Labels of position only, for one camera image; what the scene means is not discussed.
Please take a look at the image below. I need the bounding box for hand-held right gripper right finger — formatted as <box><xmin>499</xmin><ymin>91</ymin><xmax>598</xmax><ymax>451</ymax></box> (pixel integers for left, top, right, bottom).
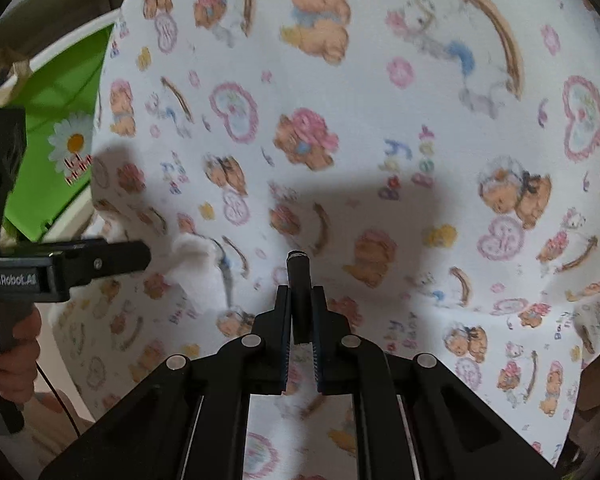
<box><xmin>312</xmin><ymin>285</ymin><xmax>561</xmax><ymax>480</ymax></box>

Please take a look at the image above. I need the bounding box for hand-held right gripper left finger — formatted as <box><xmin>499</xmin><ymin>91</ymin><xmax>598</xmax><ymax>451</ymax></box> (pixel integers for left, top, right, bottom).
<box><xmin>40</xmin><ymin>285</ymin><xmax>291</xmax><ymax>480</ymax></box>

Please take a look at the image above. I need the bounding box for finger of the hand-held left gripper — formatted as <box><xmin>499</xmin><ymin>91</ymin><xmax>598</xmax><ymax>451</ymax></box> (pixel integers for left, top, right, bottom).
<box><xmin>50</xmin><ymin>238</ymin><xmax>152</xmax><ymax>289</ymax></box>

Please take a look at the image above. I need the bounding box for black cylinder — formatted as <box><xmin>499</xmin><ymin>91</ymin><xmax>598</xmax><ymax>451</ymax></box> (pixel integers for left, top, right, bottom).
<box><xmin>286</xmin><ymin>250</ymin><xmax>312</xmax><ymax>345</ymax></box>

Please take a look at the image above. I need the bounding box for white tissue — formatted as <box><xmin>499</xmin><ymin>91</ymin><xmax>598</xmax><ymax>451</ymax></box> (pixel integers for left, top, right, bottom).
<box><xmin>172</xmin><ymin>234</ymin><xmax>236</xmax><ymax>311</ymax></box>

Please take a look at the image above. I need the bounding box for person's left hand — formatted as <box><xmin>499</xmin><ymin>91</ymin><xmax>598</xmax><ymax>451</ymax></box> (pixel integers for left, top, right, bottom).
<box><xmin>0</xmin><ymin>307</ymin><xmax>64</xmax><ymax>414</ymax></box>

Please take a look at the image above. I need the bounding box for white shelf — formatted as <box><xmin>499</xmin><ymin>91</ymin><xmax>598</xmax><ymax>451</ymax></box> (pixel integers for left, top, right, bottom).
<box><xmin>0</xmin><ymin>0</ymin><xmax>146</xmax><ymax>426</ymax></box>

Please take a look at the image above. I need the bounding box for bear printed white cloth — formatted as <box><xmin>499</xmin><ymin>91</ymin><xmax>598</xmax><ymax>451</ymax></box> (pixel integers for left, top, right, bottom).
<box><xmin>50</xmin><ymin>0</ymin><xmax>600</xmax><ymax>480</ymax></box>

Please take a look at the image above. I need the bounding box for black cable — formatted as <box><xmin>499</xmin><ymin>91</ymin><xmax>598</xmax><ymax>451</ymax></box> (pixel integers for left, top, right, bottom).
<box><xmin>36</xmin><ymin>360</ymin><xmax>81</xmax><ymax>436</ymax></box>

